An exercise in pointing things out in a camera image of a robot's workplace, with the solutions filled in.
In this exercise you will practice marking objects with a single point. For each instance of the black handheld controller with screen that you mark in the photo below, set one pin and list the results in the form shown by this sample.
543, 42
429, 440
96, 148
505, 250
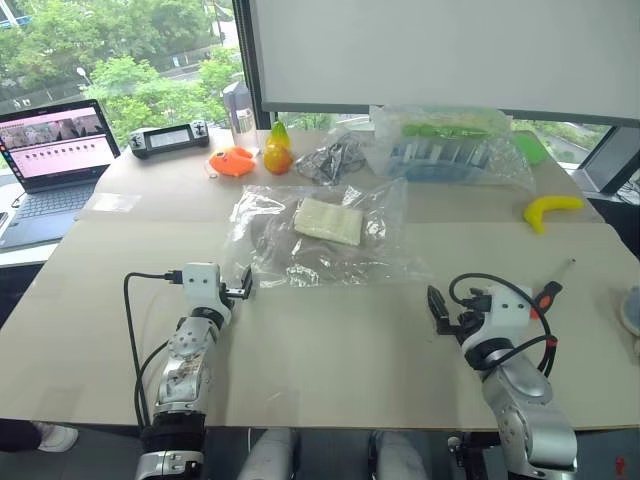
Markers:
170, 137

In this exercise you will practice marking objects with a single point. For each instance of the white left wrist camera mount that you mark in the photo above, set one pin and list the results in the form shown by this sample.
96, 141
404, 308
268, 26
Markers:
201, 281

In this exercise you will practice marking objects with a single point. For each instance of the yellow-orange toy apple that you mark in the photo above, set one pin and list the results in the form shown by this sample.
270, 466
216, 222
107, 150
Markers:
277, 160

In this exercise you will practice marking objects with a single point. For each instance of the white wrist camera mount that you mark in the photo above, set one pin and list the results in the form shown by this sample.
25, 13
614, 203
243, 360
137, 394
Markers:
507, 310
201, 281

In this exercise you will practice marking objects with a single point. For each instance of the green plastic object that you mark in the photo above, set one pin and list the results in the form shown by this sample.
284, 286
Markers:
530, 147

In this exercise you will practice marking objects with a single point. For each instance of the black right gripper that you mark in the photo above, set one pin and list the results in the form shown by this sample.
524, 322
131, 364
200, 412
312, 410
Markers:
467, 320

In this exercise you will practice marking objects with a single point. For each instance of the dark window frame post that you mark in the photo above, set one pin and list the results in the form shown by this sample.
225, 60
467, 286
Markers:
247, 60

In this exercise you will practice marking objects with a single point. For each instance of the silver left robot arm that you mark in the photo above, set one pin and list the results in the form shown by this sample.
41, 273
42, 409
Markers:
186, 350

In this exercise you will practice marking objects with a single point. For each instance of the large bag with blue items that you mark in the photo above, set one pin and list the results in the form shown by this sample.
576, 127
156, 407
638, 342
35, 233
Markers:
445, 147

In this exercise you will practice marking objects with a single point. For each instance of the crumpled bag with black parts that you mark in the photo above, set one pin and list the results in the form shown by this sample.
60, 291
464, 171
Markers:
330, 157

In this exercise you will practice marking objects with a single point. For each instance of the orange toy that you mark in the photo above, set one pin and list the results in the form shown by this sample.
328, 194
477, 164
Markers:
232, 161

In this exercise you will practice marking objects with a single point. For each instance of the open laptop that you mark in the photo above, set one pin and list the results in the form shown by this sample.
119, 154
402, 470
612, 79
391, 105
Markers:
52, 165

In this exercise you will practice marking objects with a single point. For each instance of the white robot leg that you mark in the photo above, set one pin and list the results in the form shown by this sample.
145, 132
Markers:
400, 455
270, 455

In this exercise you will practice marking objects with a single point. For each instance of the pale round object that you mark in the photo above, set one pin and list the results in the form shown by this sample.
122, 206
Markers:
629, 310

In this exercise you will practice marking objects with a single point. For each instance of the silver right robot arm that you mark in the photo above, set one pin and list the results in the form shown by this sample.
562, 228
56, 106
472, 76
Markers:
520, 395

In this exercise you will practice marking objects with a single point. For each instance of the clear plastic bag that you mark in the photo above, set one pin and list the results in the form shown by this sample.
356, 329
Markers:
320, 235

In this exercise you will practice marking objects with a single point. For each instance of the yellow-green toy pear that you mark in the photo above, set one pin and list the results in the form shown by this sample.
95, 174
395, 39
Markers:
278, 135

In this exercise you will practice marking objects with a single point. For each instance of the white shoe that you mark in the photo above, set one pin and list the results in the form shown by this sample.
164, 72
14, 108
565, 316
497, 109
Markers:
57, 436

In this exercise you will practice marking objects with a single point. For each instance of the clear water bottle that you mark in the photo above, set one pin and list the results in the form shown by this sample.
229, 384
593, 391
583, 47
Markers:
242, 120

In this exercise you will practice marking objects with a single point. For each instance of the yellow toy banana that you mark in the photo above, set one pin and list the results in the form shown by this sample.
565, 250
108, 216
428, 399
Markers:
542, 210

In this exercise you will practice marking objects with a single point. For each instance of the white projection board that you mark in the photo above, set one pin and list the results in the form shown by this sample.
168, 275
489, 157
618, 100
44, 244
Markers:
450, 50

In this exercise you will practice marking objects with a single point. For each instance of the black monitor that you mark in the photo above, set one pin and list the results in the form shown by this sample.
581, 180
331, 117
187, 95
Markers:
612, 160

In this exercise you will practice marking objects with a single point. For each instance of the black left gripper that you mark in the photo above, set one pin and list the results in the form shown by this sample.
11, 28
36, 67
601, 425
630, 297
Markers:
231, 291

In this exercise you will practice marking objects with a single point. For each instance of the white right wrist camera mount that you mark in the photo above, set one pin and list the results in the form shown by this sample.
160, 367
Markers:
507, 310

